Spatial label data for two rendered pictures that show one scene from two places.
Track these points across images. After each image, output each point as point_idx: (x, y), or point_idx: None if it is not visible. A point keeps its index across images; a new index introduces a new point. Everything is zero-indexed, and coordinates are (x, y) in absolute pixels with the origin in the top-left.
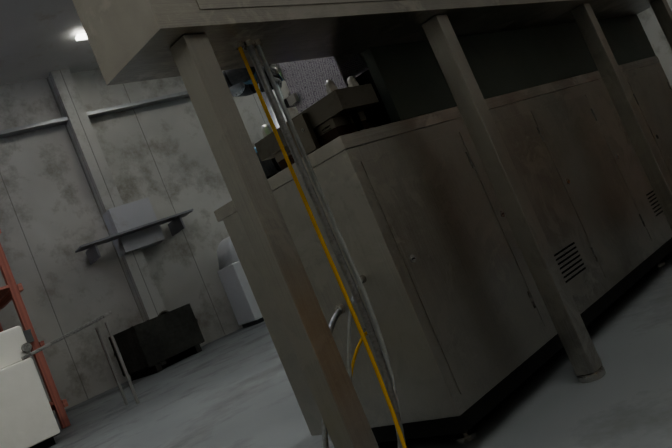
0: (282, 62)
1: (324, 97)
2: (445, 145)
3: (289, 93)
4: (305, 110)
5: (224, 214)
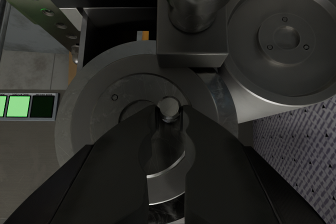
0: (18, 89)
1: (64, 46)
2: None
3: None
4: (43, 27)
5: None
